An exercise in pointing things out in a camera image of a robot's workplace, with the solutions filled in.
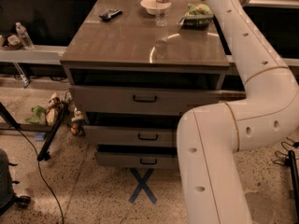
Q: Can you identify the clear plastic water bottle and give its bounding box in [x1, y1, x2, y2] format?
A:
[155, 0, 171, 27]

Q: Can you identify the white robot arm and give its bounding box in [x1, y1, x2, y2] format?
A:
[177, 0, 299, 224]

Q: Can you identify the white paper bowl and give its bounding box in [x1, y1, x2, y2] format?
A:
[140, 0, 171, 15]

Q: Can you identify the small water bottle on ledge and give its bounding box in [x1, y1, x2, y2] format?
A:
[16, 22, 35, 49]

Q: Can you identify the grey drawer cabinet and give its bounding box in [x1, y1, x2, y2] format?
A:
[62, 0, 243, 157]

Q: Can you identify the top grey drawer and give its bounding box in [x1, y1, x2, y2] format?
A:
[69, 85, 246, 116]

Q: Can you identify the grey drawer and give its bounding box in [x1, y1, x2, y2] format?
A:
[84, 125, 176, 147]
[94, 152, 178, 169]
[69, 85, 246, 116]

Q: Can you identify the bottom grey drawer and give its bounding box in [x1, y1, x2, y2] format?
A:
[94, 152, 178, 169]

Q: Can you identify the middle grey drawer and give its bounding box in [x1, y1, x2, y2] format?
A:
[84, 125, 176, 147]

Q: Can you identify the small toy figure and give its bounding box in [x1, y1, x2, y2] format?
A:
[70, 110, 85, 136]

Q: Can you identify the blue tape cross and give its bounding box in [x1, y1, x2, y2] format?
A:
[129, 168, 157, 204]

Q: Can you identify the brown snack bag on floor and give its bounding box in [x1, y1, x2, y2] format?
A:
[46, 92, 62, 126]

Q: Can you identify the green bag on floor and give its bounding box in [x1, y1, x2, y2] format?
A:
[25, 105, 46, 125]

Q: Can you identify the black stand right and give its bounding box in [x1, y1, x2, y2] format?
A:
[288, 150, 299, 220]

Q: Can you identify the round object on ledge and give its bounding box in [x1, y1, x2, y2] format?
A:
[7, 35, 21, 46]

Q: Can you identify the grey wheeled base left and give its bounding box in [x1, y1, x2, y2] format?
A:
[0, 149, 31, 216]

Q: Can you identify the black floor cable left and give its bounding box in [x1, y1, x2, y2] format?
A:
[15, 128, 65, 224]

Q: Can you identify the black cable right floor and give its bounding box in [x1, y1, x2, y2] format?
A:
[272, 137, 299, 167]

